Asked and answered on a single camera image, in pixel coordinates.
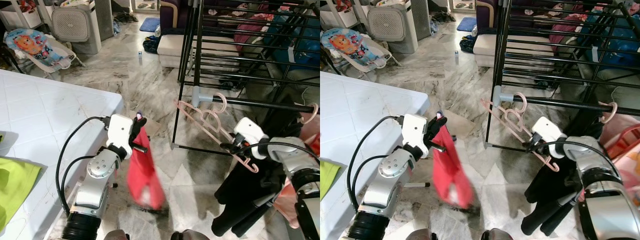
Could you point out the pink plastic hanger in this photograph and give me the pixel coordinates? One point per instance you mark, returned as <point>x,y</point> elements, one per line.
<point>616,111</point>
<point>505,121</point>
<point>200,121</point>
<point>317,111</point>

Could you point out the white ottoman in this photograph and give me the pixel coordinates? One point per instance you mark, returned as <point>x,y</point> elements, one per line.
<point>487,47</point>
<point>172,47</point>

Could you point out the small white bottle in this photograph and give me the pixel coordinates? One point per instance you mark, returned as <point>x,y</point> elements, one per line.
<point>140,57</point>
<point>456,56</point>

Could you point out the red garment with white lining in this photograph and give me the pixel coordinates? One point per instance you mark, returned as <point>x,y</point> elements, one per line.
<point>145,175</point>
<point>452,175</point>

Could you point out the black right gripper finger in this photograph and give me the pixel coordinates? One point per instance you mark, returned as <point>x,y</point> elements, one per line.
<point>227,145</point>
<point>530,149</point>
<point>229,150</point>
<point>528,144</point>

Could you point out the white folding table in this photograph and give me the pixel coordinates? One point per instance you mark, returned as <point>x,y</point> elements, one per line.
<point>50,110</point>
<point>365,110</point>

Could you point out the blue garment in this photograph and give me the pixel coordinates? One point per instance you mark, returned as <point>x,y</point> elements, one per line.
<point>615,45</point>
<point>295,45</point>

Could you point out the dark grey tower appliance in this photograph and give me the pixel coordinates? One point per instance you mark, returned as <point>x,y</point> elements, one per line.
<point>421,20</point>
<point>104,20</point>

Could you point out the blue floor mat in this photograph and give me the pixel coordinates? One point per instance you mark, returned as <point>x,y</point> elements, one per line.
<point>466,24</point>
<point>149,25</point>

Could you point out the robot left leg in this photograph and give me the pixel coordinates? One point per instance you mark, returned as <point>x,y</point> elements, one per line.
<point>116,235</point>
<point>426,235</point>

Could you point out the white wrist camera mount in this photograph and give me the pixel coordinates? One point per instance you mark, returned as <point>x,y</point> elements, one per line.
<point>547,130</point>
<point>251,131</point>
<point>414,131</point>
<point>119,131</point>

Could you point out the dark clothes heap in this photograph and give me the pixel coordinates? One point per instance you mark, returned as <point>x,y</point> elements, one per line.
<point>151,45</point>
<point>467,45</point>

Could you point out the dark purple armchair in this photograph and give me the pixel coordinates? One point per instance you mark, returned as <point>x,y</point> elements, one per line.
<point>172,15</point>
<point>487,15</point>

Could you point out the colourful baby bouncer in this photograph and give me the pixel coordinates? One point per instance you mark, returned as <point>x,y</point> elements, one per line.
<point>357,47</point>
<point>37,47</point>

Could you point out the magenta garment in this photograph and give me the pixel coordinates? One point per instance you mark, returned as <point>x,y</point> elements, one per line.
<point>250,30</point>
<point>565,30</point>

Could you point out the black metal drying rack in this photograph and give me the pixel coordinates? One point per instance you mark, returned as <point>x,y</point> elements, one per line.
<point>260,104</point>
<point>565,103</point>

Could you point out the grey air purifier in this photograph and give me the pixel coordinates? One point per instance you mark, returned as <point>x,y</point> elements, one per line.
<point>390,27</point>
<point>75,27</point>

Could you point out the white storage shelf unit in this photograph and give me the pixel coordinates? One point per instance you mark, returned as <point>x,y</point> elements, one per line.
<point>337,15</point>
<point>20,15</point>

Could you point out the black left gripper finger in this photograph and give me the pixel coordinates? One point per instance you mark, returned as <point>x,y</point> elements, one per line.
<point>439,125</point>
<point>135,126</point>
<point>430,126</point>
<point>142,125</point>

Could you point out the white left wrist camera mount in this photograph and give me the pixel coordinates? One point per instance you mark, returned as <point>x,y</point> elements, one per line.
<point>119,131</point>
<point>414,131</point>

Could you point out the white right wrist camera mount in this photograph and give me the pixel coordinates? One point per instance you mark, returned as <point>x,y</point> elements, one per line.
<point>251,131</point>
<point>547,130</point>

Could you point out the lime green garment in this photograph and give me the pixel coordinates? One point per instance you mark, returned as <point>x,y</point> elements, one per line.
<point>327,177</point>
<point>15,185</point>

